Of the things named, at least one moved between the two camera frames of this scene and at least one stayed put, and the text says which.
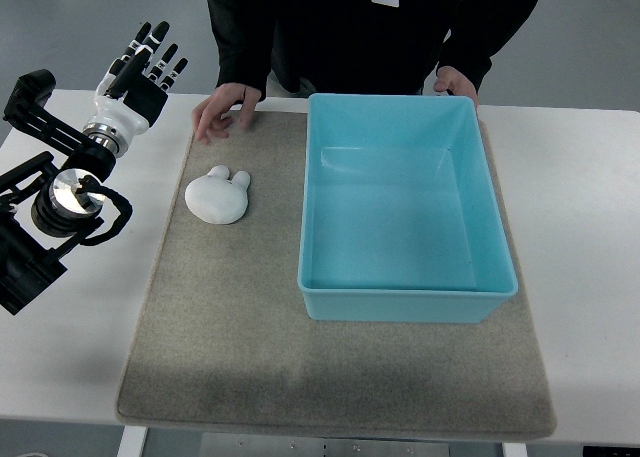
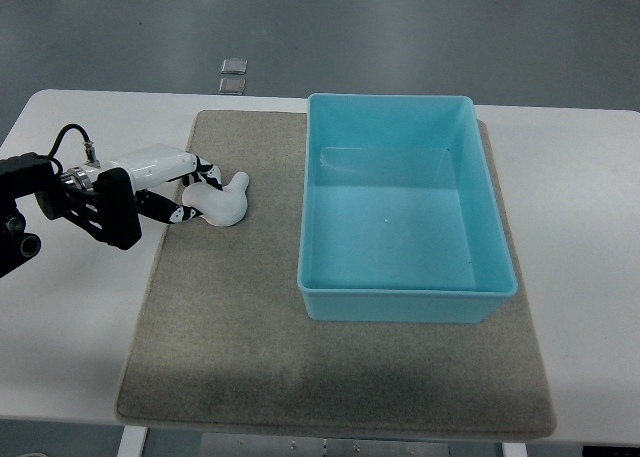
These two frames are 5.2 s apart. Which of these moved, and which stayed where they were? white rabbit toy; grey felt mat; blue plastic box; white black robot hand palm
Moved: white black robot hand palm
Stayed: grey felt mat; blue plastic box; white rabbit toy
